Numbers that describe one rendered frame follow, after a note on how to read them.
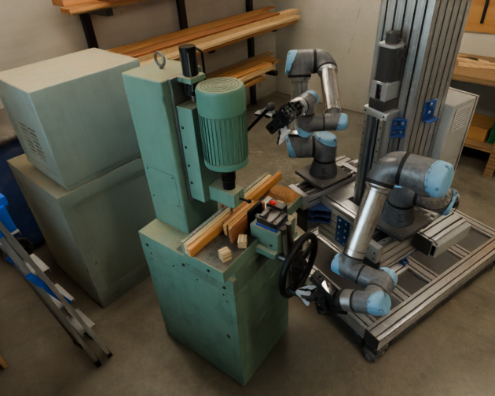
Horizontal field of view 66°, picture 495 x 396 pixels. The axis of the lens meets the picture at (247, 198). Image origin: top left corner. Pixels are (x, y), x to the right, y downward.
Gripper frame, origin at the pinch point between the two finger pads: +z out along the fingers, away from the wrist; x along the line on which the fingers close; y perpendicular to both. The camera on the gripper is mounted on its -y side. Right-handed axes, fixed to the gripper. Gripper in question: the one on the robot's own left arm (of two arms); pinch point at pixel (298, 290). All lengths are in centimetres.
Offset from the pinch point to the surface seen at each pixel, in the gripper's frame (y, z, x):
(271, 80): -74, 251, 336
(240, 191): -39.9, 18.9, 10.1
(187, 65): -91, 10, 5
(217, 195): -41, 28, 6
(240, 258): -17.8, 16.9, -6.1
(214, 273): -18.5, 20.8, -16.7
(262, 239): -19.0, 14.1, 6.5
